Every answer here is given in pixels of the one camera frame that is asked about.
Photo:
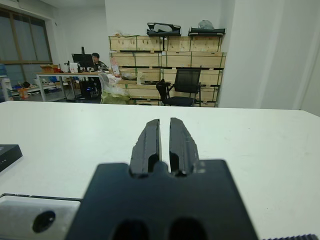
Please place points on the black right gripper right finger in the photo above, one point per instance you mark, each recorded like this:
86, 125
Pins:
182, 150

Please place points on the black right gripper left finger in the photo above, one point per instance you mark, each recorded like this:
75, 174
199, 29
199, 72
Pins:
145, 150

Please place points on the black depth camera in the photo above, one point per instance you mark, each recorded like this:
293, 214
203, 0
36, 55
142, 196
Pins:
10, 155

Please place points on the white desktop box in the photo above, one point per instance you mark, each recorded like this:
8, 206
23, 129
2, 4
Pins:
73, 67

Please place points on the orange cardboard box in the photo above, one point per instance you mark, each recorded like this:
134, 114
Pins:
48, 68

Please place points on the small orange box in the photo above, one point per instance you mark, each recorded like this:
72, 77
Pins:
23, 93

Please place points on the yellow-green sack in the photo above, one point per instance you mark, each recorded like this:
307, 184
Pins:
115, 98

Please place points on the black office chair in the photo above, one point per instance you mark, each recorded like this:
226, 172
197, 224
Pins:
187, 77

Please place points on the white plastic bag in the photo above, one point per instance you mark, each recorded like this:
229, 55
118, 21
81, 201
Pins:
110, 82

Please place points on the black computer tower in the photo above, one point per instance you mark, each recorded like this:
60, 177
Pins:
89, 93

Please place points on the red and white label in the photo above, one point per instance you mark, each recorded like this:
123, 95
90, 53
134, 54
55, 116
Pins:
115, 66

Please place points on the seated person with glasses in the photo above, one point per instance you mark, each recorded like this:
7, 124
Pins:
96, 58

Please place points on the black computer monitor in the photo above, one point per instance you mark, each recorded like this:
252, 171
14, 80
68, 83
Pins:
82, 60

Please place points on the white office desk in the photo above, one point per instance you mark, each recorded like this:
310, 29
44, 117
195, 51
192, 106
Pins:
62, 74

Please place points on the black equipment case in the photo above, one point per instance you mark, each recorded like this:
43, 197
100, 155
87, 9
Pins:
207, 31
163, 32

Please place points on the grey wrapped bundle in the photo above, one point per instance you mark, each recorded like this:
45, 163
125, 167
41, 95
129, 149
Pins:
206, 24

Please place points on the white water dispenser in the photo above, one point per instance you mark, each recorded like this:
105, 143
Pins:
6, 87

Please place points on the blue water bottle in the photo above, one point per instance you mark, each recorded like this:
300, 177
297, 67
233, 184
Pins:
2, 69

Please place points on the brown framed window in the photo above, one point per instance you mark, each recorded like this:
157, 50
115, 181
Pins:
22, 37

